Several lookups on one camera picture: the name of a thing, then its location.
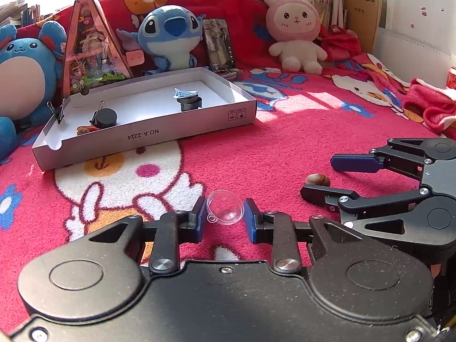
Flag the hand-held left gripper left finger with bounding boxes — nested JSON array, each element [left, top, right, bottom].
[[87, 197, 207, 275]]

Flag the clear plastic dome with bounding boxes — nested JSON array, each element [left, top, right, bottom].
[[207, 190, 246, 226]]

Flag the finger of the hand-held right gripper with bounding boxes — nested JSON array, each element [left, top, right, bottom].
[[331, 138, 433, 180], [300, 184, 430, 245]]

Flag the round blue mouse plush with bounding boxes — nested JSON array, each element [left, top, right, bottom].
[[0, 21, 68, 162]]

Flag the blue plastic clip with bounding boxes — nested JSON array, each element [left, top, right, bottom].
[[173, 87, 198, 101]]

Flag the red printed blanket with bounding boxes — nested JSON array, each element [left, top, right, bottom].
[[0, 0, 456, 278]]

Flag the blue alien plush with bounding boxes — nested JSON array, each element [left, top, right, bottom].
[[117, 5, 206, 72]]

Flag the crumpled red cloth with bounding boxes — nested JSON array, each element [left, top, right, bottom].
[[319, 24, 361, 62]]

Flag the triangular miniature house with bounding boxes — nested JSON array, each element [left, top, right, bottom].
[[63, 0, 135, 97]]

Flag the white cardboard box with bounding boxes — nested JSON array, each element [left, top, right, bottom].
[[32, 66, 258, 172]]

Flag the folded red towel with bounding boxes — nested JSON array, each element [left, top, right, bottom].
[[402, 78, 456, 139]]

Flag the black binder clip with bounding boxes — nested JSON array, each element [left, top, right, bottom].
[[47, 96, 70, 125], [89, 101, 105, 126]]

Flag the pink bunny plush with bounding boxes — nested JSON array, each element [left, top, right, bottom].
[[260, 0, 328, 76]]

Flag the black smartphone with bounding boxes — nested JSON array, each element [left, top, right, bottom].
[[202, 18, 237, 74]]

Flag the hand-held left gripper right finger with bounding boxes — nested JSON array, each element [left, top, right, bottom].
[[244, 198, 367, 275]]

